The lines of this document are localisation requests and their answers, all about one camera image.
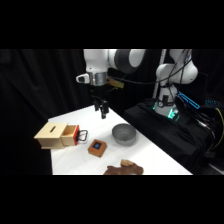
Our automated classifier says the black curtain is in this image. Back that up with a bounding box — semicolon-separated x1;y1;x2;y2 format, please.
0;49;94;176

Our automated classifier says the yellow connector board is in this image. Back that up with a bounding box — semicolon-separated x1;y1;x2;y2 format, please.
106;77;125;90

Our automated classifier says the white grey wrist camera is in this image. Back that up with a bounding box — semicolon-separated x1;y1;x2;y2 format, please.
75;73;92;85

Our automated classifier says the black robot stand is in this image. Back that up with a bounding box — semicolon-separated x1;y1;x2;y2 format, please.
122;98;216;175

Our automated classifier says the red-front drawer with black handle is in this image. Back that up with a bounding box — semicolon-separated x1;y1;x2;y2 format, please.
60;124;89;147

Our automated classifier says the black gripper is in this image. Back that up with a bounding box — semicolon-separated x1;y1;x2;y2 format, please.
90;84;110;120

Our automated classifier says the brown block with blue square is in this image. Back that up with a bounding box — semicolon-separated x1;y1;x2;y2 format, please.
87;138;108;158

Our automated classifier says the light wooden box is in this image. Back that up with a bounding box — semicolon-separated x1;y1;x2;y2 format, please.
33;121;69;150

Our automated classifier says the brown plush deer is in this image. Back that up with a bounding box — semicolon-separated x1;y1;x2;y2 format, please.
102;158;145;176

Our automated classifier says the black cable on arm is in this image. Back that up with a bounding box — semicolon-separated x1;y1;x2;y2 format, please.
114;54;193;86

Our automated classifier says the grey bowl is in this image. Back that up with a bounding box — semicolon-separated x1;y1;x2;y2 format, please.
111;122;138;146

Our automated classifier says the blue-lit control box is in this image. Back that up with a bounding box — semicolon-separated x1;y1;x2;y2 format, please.
176;90;202;111

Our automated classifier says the green status light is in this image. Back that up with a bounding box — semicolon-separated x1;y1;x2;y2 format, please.
152;101;181;122

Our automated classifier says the yellow cable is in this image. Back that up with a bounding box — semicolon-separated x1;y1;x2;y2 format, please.
214;107;224;152

